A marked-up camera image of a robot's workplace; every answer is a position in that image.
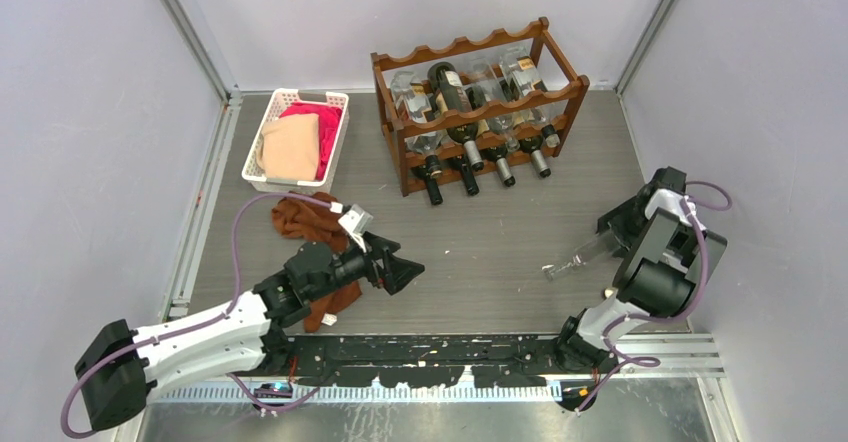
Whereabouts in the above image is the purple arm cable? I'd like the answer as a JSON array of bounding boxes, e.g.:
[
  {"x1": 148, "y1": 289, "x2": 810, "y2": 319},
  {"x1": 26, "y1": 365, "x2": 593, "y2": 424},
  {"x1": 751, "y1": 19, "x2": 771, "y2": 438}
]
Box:
[
  {"x1": 60, "y1": 192, "x2": 336, "y2": 439},
  {"x1": 576, "y1": 181, "x2": 734, "y2": 414}
]

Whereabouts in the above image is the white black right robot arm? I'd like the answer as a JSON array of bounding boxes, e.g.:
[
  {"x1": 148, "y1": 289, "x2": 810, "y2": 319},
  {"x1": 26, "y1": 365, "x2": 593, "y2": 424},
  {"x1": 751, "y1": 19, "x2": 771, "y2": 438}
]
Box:
[{"x1": 543, "y1": 167, "x2": 728, "y2": 373}]

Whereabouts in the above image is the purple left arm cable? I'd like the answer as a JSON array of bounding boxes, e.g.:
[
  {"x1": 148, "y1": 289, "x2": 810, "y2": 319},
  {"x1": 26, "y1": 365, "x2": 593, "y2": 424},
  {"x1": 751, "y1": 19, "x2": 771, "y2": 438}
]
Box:
[{"x1": 60, "y1": 192, "x2": 336, "y2": 439}]

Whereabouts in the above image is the green bottle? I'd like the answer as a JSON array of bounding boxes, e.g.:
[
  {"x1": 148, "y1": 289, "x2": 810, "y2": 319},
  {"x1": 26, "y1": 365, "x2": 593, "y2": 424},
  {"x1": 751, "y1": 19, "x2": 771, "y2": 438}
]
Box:
[{"x1": 426, "y1": 61, "x2": 486, "y2": 174}]

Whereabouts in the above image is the brown towel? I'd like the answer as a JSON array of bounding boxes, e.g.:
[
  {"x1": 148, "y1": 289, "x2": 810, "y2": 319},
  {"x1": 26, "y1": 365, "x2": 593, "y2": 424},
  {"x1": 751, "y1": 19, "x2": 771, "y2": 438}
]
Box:
[{"x1": 271, "y1": 198, "x2": 362, "y2": 333}]

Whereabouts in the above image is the clear bottle brown label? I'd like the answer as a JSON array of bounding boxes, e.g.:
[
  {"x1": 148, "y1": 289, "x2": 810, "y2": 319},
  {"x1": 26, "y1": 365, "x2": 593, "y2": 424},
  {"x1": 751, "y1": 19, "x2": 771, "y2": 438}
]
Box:
[{"x1": 390, "y1": 71, "x2": 444, "y2": 156}]

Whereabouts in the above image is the white plastic basket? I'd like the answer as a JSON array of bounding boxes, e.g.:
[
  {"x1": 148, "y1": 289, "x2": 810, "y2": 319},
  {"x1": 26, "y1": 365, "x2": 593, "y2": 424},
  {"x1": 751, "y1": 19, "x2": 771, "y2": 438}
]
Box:
[{"x1": 241, "y1": 88, "x2": 349, "y2": 193}]

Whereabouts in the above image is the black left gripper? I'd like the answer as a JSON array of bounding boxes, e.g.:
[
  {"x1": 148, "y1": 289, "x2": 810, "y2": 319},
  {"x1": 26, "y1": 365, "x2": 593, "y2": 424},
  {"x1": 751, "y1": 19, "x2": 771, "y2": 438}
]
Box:
[{"x1": 308, "y1": 230, "x2": 423, "y2": 301}]

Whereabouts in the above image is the peach folded cloth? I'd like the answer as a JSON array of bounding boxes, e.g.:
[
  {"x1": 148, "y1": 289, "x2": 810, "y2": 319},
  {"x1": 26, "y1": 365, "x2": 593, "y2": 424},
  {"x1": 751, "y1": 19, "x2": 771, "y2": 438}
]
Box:
[{"x1": 258, "y1": 114, "x2": 320, "y2": 181}]

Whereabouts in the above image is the dark wine bottle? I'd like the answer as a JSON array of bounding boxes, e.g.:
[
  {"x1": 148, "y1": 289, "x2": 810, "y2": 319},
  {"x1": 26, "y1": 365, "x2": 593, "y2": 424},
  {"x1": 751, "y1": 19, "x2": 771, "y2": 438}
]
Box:
[{"x1": 466, "y1": 85, "x2": 518, "y2": 189}]

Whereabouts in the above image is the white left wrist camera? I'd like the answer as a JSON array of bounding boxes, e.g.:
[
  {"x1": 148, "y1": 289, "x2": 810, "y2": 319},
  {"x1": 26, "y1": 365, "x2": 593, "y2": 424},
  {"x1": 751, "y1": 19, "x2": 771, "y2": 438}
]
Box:
[{"x1": 329, "y1": 202, "x2": 373, "y2": 252}]

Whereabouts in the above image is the pink folded cloth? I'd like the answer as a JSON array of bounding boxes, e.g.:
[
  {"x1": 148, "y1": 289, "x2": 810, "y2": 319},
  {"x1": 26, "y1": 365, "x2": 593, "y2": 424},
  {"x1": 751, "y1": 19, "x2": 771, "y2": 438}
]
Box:
[{"x1": 279, "y1": 102, "x2": 342, "y2": 180}]

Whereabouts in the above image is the brown wooden wine rack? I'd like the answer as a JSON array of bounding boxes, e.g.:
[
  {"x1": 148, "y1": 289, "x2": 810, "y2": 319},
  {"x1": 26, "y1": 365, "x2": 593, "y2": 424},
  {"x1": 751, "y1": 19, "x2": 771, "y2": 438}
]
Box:
[{"x1": 370, "y1": 17, "x2": 590, "y2": 196}]

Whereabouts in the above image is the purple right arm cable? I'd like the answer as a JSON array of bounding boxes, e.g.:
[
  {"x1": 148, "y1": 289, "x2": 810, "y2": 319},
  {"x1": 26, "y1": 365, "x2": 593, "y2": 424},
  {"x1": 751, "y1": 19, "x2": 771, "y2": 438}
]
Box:
[{"x1": 576, "y1": 181, "x2": 734, "y2": 414}]

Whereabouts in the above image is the dark bottle white label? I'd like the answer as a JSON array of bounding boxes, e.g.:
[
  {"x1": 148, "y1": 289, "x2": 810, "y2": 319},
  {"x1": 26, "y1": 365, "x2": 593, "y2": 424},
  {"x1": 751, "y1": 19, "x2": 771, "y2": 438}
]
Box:
[{"x1": 448, "y1": 155, "x2": 480, "y2": 196}]

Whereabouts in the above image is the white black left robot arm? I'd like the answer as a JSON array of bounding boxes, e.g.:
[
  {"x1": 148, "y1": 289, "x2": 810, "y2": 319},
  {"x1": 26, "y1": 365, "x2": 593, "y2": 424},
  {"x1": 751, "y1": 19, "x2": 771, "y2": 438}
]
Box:
[{"x1": 60, "y1": 232, "x2": 425, "y2": 439}]

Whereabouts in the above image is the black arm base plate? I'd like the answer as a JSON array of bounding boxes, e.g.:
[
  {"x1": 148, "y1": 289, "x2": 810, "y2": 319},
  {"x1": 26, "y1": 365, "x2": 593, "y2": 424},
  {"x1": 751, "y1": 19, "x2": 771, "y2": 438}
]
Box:
[{"x1": 242, "y1": 334, "x2": 618, "y2": 388}]

